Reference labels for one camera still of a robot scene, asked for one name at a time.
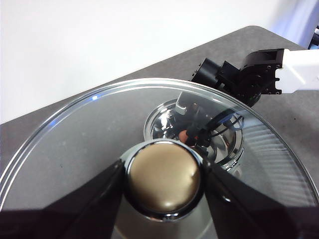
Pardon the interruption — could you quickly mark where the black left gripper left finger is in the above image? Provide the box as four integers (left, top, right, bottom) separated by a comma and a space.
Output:
0, 158, 126, 239

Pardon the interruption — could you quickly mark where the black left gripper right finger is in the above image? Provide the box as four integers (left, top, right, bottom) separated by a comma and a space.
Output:
206, 161, 319, 239

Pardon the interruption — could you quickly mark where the glass lid with green knob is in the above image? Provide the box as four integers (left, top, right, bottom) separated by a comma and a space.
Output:
0, 77, 319, 239

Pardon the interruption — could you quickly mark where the pale grey camera box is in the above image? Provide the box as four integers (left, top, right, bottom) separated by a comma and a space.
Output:
175, 91, 188, 117

